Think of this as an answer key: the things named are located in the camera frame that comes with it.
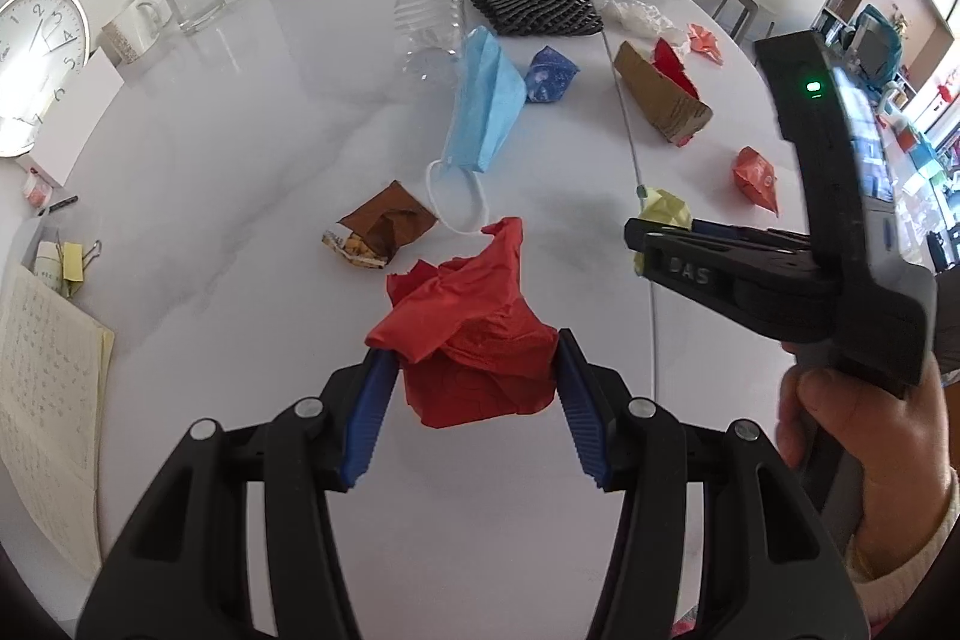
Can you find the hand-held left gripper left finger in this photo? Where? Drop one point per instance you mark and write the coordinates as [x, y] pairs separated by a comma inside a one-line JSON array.
[[371, 415]]

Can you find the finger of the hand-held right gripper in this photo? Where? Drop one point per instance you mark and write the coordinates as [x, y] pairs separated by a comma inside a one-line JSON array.
[[690, 269], [750, 232]]

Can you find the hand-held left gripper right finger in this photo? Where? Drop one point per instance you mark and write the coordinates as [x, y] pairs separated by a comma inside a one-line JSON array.
[[581, 415]]

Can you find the yellow paper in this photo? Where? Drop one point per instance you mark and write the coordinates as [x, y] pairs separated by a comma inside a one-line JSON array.
[[664, 209]]

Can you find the red paper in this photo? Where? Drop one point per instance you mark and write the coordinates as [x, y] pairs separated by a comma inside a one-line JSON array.
[[465, 355], [670, 63]]

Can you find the black foam net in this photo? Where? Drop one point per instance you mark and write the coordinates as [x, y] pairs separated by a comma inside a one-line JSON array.
[[532, 3]]

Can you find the person's right forearm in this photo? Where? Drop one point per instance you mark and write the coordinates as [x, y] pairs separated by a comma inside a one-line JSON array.
[[922, 580]]

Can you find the person's right hand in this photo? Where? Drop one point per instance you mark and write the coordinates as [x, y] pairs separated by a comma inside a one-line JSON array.
[[907, 460]]

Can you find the orange printed crumpled wrapper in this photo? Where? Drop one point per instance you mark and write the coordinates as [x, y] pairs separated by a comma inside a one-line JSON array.
[[754, 175]]

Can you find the blue machine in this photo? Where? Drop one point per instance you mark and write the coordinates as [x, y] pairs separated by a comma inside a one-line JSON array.
[[874, 44]]

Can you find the brown cardboard piece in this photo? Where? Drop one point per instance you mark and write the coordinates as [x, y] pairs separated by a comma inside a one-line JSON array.
[[660, 104]]

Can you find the small orange crumpled wrapper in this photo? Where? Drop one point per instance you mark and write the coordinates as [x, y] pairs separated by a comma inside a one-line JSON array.
[[705, 42]]

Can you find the grey stool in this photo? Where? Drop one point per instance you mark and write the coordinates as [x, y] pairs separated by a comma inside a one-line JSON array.
[[742, 10]]

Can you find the brown snack wrapper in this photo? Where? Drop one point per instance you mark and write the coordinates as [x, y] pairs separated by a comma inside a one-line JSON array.
[[390, 220]]

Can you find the blue crumpled wrapper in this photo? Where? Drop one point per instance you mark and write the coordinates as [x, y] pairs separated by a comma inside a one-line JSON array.
[[547, 74]]

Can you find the white crumpled plastic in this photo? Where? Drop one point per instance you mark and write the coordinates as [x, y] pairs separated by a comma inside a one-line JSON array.
[[637, 16]]

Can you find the blue face mask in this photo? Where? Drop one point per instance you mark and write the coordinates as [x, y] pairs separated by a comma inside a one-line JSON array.
[[484, 100]]

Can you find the open handwritten notebook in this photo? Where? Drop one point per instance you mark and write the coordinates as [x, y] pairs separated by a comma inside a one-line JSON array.
[[52, 400]]

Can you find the yellow binder clip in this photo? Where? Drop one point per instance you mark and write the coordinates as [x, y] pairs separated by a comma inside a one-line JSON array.
[[75, 261]]

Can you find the clear crushed plastic bottle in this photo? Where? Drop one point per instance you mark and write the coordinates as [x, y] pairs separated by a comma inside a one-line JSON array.
[[427, 21]]

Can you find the black pen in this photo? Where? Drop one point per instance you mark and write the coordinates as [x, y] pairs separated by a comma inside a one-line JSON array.
[[58, 205]]

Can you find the white paper block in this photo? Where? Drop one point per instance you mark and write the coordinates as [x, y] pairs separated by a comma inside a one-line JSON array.
[[82, 115]]

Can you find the white mug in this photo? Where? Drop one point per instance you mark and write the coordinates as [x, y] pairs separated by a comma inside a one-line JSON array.
[[127, 33]]

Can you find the white wall clock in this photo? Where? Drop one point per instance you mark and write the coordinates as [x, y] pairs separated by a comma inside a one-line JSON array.
[[34, 63]]

